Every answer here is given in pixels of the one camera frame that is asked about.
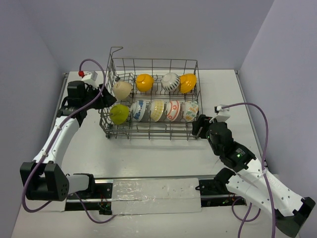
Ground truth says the white green leaf bowl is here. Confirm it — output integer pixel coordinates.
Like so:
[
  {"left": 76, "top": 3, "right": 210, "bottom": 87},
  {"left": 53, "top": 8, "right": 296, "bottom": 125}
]
[{"left": 180, "top": 100, "right": 199, "bottom": 122}]

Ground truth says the blue floral ceramic bowl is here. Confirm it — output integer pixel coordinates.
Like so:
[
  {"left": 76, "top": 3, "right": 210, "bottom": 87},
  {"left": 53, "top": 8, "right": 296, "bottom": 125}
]
[{"left": 131, "top": 100, "right": 146, "bottom": 121}]

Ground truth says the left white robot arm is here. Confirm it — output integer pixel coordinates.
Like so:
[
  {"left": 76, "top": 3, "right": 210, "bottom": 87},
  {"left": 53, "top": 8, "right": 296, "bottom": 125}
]
[{"left": 20, "top": 81, "right": 116, "bottom": 201}]

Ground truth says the lime green plastic bowl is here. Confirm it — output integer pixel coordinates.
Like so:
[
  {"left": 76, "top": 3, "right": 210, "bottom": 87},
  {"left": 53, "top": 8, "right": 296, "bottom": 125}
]
[{"left": 109, "top": 104, "right": 129, "bottom": 125}]

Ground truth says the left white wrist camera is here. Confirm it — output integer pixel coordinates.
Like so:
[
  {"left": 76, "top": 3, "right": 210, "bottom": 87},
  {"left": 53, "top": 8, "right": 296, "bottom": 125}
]
[{"left": 82, "top": 71, "right": 99, "bottom": 89}]

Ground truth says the small orange plastic bowl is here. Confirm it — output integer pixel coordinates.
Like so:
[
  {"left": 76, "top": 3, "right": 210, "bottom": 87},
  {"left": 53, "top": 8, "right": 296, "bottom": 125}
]
[{"left": 136, "top": 74, "right": 154, "bottom": 92}]

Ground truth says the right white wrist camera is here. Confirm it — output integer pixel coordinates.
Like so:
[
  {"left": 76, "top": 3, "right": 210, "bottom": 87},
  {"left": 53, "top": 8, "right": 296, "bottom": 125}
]
[{"left": 209, "top": 105, "right": 230, "bottom": 123}]

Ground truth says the grey wire dish rack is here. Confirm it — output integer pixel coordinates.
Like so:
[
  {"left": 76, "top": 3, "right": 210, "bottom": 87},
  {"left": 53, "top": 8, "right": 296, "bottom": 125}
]
[{"left": 99, "top": 47, "right": 203, "bottom": 140}]

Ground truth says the red patterned white bowl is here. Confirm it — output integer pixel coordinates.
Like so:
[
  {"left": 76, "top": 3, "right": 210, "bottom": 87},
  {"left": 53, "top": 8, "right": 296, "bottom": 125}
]
[{"left": 165, "top": 100, "right": 181, "bottom": 121}]

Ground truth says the pale yellow flower bowl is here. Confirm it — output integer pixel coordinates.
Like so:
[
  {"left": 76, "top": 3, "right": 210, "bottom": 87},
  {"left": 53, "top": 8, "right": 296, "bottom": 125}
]
[{"left": 148, "top": 100, "right": 164, "bottom": 122}]

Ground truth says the clear plastic tape sheet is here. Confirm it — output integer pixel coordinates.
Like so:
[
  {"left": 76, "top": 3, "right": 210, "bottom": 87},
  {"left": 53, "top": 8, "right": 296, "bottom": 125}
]
[{"left": 111, "top": 178, "right": 202, "bottom": 215}]

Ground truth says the large orange plastic bowl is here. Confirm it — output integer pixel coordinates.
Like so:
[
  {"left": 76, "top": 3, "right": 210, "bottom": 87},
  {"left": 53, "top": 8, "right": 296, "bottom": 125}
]
[{"left": 180, "top": 73, "right": 197, "bottom": 94}]

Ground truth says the white striped ceramic bowl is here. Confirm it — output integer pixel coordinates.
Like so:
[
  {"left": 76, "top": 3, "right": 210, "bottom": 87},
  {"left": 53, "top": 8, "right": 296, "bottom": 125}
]
[{"left": 161, "top": 72, "right": 180, "bottom": 92}]

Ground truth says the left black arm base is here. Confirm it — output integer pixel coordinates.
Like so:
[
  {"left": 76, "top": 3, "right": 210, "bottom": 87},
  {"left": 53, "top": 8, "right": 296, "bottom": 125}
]
[{"left": 64, "top": 179, "right": 113, "bottom": 216}]

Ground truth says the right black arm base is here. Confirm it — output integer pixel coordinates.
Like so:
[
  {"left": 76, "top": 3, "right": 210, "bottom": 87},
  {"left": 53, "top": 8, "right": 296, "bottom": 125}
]
[{"left": 195, "top": 176, "right": 246, "bottom": 207}]

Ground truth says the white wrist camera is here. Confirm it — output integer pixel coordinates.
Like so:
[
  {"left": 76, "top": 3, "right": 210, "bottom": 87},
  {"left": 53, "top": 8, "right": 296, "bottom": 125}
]
[
  {"left": 82, "top": 71, "right": 99, "bottom": 89},
  {"left": 209, "top": 105, "right": 230, "bottom": 123}
]

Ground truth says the tan ceramic bowl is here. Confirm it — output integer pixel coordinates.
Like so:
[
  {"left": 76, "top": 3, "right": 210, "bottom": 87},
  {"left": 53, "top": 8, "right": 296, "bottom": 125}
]
[{"left": 113, "top": 81, "right": 133, "bottom": 101}]

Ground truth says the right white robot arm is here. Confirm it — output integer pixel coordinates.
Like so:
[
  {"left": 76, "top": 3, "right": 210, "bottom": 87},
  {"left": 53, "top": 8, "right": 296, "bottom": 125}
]
[{"left": 192, "top": 115, "right": 316, "bottom": 238}]

